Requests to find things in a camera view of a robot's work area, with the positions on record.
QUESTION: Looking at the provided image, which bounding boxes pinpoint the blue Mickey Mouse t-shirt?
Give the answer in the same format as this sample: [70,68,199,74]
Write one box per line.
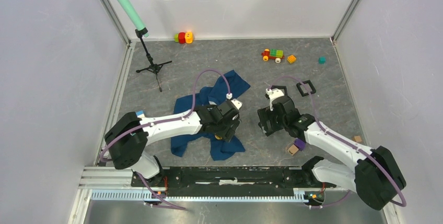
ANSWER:
[170,70,250,161]

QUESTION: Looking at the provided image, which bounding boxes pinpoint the black square frame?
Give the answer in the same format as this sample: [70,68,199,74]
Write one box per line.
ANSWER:
[271,85,287,94]
[296,79,317,97]

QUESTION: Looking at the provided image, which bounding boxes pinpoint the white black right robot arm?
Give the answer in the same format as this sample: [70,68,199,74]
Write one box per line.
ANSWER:
[258,89,406,210]

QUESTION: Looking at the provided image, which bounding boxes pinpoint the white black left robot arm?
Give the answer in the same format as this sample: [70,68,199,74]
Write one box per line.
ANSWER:
[104,99,242,186]

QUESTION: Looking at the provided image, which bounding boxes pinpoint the purple cube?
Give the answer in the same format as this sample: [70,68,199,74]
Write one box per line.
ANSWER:
[294,138,306,151]

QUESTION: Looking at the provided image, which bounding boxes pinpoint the tan wooden cube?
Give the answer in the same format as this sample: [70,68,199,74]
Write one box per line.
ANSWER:
[286,144,299,156]

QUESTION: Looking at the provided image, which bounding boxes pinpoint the orange toy brick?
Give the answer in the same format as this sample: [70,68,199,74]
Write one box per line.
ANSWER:
[287,55,297,64]

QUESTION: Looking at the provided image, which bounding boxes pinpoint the colourful toy block train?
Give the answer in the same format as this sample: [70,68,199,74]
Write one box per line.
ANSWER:
[261,49,285,63]

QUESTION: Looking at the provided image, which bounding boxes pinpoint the teal small cube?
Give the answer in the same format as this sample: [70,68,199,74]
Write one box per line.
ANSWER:
[318,56,327,64]

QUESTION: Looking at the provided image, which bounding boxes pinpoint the blue white block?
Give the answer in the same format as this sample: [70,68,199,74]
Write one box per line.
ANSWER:
[136,111,145,117]

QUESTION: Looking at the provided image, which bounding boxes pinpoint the black tripod microphone stand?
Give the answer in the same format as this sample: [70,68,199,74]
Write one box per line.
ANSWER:
[135,28,172,92]

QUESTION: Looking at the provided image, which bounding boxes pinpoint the red green orange toy blocks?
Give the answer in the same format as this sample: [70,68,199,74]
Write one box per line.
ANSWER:
[174,31,194,44]

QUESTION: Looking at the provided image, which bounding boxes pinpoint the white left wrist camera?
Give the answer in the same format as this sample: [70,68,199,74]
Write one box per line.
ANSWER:
[226,93,242,110]

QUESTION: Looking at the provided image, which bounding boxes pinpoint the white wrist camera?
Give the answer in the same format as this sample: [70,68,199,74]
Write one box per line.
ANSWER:
[226,93,242,110]
[265,88,285,111]

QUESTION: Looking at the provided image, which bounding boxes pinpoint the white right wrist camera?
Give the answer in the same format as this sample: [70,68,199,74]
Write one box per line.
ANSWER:
[265,88,285,111]

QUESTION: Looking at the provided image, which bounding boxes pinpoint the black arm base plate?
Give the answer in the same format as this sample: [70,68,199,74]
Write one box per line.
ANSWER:
[147,166,336,197]

